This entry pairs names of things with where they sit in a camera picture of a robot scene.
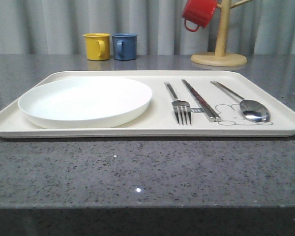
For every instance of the silver fork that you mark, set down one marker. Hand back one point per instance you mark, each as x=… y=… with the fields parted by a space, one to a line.
x=181 y=108

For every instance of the white round plate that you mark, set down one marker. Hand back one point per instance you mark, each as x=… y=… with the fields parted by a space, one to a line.
x=86 y=102

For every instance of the silver spoon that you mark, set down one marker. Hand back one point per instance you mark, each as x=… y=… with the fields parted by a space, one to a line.
x=251 y=110

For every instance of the cream rabbit serving tray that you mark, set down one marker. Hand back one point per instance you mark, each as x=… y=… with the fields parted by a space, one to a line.
x=214 y=112

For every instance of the blue enamel mug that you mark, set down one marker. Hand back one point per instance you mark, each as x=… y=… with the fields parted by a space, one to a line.
x=124 y=46

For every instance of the yellow enamel mug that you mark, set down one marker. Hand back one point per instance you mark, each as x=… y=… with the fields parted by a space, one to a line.
x=97 y=46

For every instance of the wooden mug tree stand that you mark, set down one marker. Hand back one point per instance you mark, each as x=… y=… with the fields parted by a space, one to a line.
x=220 y=57

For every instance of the red enamel mug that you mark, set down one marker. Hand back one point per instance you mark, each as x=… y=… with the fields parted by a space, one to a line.
x=199 y=12

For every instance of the grey curtain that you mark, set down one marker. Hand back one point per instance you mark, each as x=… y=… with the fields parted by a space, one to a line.
x=56 y=27

